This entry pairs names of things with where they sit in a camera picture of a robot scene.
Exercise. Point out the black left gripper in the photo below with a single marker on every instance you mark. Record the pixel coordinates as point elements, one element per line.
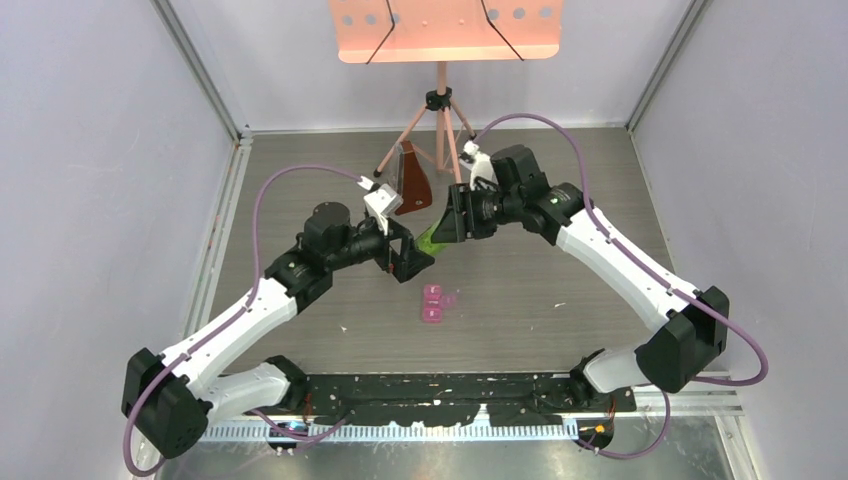
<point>393,262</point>

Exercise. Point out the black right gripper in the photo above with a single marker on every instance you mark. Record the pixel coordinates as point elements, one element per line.
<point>457,227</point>

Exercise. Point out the green pill bottle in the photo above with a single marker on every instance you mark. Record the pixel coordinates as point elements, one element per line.
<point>425,243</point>

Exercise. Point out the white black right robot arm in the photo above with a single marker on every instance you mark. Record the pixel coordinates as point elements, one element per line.
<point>686,333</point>

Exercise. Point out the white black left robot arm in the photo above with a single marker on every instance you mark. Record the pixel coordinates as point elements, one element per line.
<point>171,398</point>

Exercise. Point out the brown wooden metronome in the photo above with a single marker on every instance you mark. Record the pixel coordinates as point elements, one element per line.
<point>410,181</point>

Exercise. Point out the pink music stand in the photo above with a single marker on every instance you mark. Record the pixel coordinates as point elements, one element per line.
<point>442,33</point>

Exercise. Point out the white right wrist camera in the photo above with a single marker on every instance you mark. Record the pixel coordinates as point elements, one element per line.
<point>478,163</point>

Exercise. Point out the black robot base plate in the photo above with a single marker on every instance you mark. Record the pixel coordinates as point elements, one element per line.
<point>445,400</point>

